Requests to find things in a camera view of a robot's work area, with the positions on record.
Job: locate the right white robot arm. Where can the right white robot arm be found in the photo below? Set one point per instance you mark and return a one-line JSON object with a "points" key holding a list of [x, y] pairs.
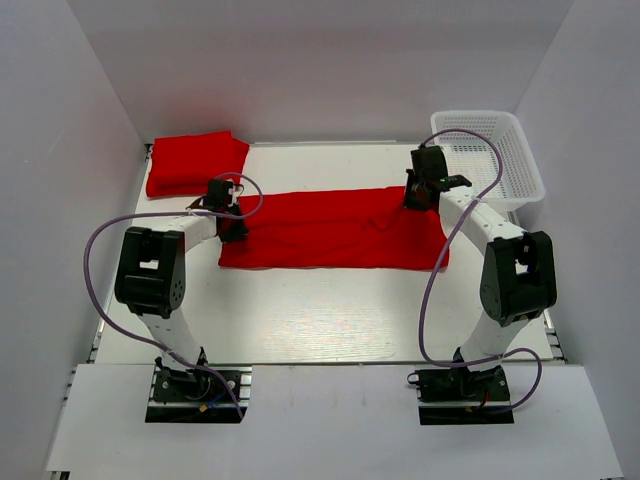
{"points": [[518, 279]]}

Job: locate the white plastic basket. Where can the white plastic basket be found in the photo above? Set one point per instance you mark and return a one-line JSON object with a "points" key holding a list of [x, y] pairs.
{"points": [[486, 145]]}

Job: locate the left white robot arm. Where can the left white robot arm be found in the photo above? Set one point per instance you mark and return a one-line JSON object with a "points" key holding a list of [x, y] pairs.
{"points": [[151, 276]]}

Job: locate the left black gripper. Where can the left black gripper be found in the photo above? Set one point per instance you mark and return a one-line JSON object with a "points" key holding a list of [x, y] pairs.
{"points": [[237, 235]]}

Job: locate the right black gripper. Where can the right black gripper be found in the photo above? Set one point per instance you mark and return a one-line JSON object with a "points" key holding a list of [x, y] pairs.
{"points": [[410, 202]]}

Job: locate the folded red t shirt stack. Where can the folded red t shirt stack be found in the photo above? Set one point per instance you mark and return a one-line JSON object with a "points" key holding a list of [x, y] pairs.
{"points": [[183, 165]]}

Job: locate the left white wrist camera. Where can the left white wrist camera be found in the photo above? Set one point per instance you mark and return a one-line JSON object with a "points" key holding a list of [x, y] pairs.
{"points": [[233, 189]]}

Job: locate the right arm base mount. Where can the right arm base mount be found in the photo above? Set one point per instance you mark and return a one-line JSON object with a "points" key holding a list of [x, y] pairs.
{"points": [[459, 397]]}

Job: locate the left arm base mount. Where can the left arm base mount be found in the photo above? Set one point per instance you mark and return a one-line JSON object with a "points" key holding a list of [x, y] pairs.
{"points": [[180, 397]]}

